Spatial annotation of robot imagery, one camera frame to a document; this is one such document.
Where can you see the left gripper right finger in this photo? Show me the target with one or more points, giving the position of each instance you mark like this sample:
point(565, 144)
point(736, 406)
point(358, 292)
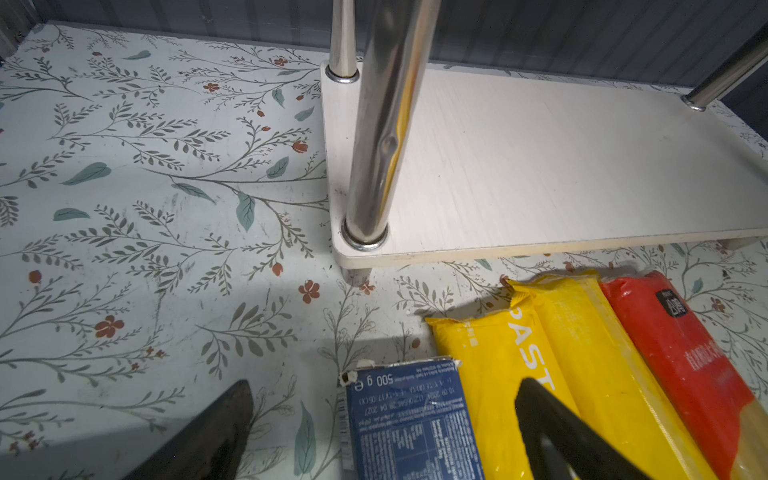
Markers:
point(559, 445)

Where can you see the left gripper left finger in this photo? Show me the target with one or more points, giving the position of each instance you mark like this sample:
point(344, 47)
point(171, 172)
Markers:
point(211, 446)

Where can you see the red spaghetti pack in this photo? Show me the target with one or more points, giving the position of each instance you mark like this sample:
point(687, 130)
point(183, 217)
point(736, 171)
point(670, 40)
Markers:
point(716, 405)

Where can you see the yellow Pastatime spaghetti pack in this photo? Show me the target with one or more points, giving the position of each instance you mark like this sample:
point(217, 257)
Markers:
point(496, 352)

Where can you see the blue spaghetti box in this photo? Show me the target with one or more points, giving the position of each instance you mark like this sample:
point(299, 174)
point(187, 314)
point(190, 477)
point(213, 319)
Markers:
point(406, 420)

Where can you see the white two-tier shelf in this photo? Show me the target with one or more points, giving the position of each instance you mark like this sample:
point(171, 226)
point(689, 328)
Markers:
point(428, 165)

